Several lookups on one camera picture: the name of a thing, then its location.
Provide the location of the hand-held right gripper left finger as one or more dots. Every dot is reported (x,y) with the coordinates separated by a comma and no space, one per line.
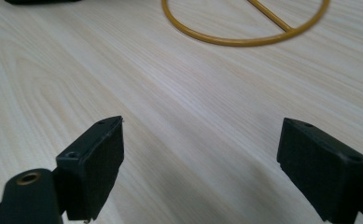
(90,168)

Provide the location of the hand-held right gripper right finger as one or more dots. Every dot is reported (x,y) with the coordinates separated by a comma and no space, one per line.
(322,174)

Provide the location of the black flat object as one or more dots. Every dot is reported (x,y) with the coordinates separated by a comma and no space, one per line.
(39,1)

